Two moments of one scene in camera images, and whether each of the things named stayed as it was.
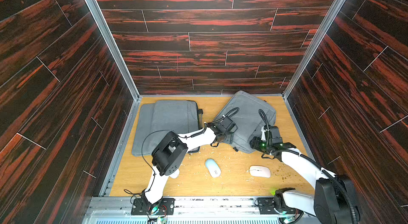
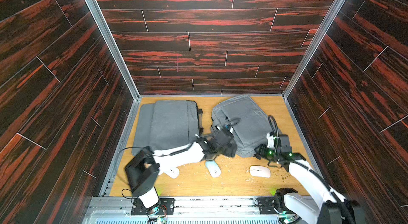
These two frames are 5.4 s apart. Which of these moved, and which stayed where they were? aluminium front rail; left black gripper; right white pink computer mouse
Moved: left black gripper
Stayed: right white pink computer mouse; aluminium front rail
